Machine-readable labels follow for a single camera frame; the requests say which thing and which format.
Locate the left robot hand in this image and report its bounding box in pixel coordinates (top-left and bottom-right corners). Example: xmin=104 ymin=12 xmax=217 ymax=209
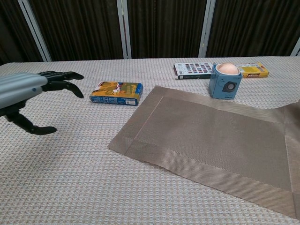
xmin=0 ymin=70 xmax=84 ymax=135

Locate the orange and blue snack box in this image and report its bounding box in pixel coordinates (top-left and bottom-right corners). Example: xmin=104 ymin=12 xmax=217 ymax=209
xmin=89 ymin=81 xmax=144 ymax=106

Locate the brown woven placemat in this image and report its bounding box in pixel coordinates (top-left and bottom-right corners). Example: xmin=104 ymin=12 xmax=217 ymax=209
xmin=107 ymin=85 xmax=300 ymax=222

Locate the yellow flat box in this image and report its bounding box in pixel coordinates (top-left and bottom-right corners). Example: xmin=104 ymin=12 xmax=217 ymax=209
xmin=235 ymin=62 xmax=270 ymax=78

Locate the dark brown curtain panel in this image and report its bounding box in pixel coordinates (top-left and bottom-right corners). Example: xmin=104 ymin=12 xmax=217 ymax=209
xmin=0 ymin=0 xmax=45 ymax=66
xmin=206 ymin=0 xmax=300 ymax=58
xmin=29 ymin=0 xmax=124 ymax=62
xmin=126 ymin=0 xmax=208 ymax=59

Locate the beige woven tablecloth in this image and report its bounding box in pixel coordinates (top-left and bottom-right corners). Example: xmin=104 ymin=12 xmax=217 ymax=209
xmin=0 ymin=55 xmax=300 ymax=225

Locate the white box with colour swatches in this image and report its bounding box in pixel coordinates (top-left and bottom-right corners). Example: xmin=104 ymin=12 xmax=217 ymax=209
xmin=173 ymin=62 xmax=214 ymax=80

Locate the blue cube egg holder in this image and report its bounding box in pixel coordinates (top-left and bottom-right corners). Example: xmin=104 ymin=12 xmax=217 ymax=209
xmin=208 ymin=63 xmax=243 ymax=101

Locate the peach round ball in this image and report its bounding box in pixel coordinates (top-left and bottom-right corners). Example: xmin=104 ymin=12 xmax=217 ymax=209
xmin=217 ymin=63 xmax=240 ymax=75

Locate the silver partition post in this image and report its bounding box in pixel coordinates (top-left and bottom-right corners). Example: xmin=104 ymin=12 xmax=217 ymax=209
xmin=290 ymin=37 xmax=300 ymax=57
xmin=198 ymin=0 xmax=216 ymax=58
xmin=17 ymin=0 xmax=52 ymax=62
xmin=116 ymin=0 xmax=132 ymax=59

